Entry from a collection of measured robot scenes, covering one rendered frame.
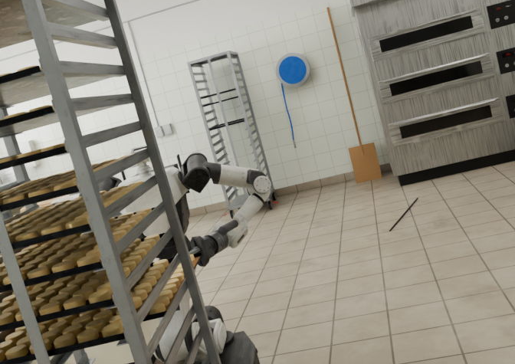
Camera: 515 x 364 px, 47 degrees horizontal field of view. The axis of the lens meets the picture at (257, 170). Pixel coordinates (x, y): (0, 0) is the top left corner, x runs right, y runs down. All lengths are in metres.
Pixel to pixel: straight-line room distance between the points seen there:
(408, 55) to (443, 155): 1.05
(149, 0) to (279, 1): 1.58
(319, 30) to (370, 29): 1.16
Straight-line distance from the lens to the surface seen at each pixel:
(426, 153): 6.21
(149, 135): 1.92
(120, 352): 3.45
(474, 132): 6.25
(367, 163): 6.92
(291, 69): 7.00
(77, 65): 1.56
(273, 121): 7.21
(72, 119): 1.34
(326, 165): 7.22
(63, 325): 1.66
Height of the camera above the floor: 1.33
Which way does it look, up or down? 8 degrees down
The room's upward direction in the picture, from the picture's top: 15 degrees counter-clockwise
